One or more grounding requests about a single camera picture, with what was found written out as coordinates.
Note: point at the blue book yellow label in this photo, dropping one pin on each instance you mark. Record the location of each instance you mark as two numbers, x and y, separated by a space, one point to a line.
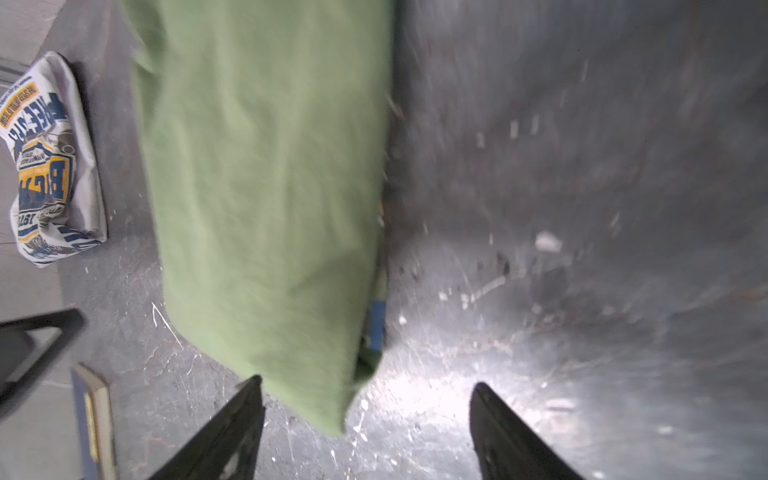
95 424

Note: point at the green tank top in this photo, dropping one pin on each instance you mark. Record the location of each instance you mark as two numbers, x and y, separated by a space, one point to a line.
263 127

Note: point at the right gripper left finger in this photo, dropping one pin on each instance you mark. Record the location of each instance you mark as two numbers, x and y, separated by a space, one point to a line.
227 446

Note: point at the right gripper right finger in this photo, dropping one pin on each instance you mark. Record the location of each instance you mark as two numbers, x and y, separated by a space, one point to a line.
506 447

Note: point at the white navy-trimmed tank top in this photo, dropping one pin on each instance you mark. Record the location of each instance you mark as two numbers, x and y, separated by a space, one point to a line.
59 209

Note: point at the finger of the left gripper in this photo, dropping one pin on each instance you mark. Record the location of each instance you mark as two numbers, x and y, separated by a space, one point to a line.
24 362

